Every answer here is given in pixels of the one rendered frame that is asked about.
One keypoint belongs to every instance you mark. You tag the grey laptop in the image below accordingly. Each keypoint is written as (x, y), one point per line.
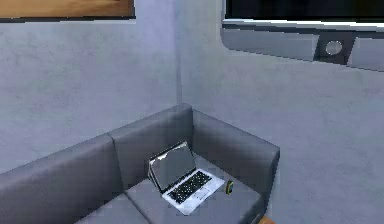
(181, 178)

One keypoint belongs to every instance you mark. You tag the small black yellow object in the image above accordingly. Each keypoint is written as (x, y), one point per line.
(229, 187)

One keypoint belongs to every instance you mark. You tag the grey sofa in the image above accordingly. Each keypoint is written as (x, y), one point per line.
(83, 173)

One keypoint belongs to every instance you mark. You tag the wood framed picture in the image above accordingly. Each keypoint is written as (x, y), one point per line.
(66, 7)

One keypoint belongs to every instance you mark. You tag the dark window with grey frame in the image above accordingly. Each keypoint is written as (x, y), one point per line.
(300, 20)

